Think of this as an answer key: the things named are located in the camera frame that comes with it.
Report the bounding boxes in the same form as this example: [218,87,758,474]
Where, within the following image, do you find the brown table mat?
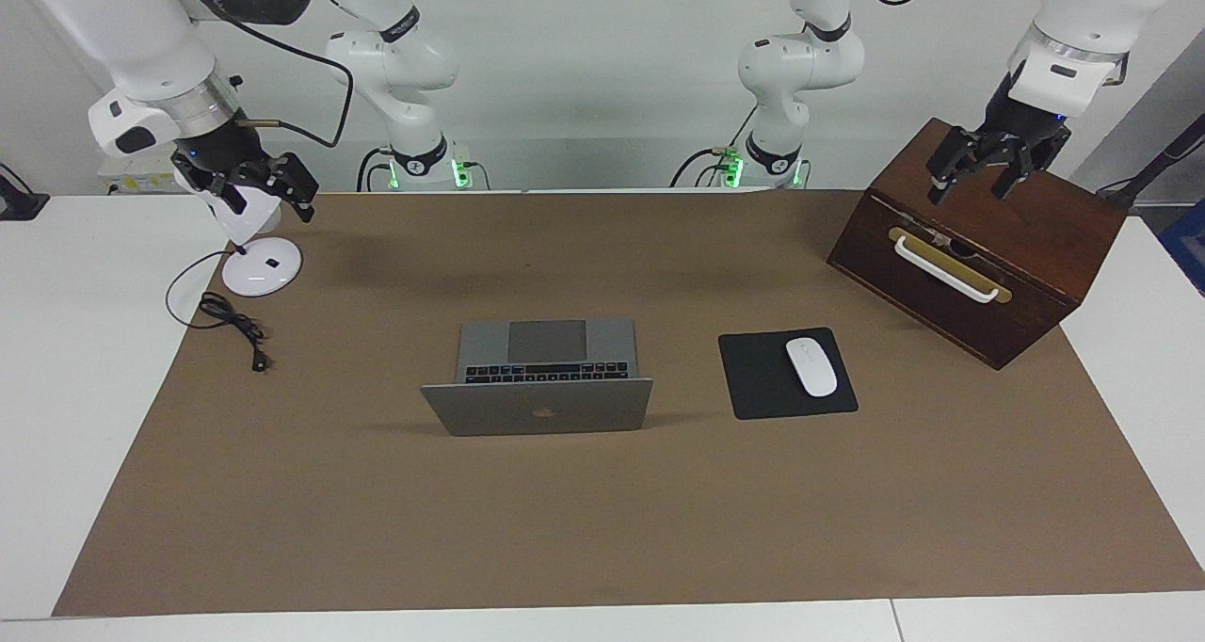
[52,190,1205,618]

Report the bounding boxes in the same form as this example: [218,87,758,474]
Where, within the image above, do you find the black clamp stand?
[0,164,50,221]

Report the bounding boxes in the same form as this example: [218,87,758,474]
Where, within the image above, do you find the black pole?
[1097,115,1205,212]

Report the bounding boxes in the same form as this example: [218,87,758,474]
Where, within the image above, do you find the black lamp power cable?
[166,249,272,374]

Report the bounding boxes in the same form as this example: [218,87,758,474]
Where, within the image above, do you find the black left base cables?
[670,105,757,189]

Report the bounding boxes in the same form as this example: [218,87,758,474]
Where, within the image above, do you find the white computer mouse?
[786,337,838,398]

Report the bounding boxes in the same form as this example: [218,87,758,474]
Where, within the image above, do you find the white box handle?
[892,235,1001,304]

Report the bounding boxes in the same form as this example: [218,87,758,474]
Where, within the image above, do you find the yellow labelled power strip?
[99,157,189,197]

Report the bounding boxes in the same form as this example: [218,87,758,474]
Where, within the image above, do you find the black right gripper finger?
[209,176,250,215]
[268,152,319,222]

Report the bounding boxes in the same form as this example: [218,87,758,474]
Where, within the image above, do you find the silver laptop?
[420,318,654,437]

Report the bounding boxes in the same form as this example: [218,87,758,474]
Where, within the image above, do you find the black right base cables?
[356,146,394,192]

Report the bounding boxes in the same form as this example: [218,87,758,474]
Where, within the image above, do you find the dark brown wooden box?
[827,118,1129,371]

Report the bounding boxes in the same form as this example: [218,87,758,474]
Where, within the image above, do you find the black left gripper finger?
[927,126,985,205]
[990,148,1044,201]

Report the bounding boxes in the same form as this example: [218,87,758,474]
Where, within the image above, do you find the black base cables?
[356,146,394,192]
[670,105,757,189]

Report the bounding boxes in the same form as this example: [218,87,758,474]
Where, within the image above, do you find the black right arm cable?
[169,0,356,150]

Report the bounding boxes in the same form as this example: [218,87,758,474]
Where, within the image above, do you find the blue crate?
[1156,200,1205,297]

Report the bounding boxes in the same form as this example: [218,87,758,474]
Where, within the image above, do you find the white desk lamp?
[202,183,303,297]

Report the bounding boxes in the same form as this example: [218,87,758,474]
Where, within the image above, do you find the black mouse pad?
[718,328,859,421]

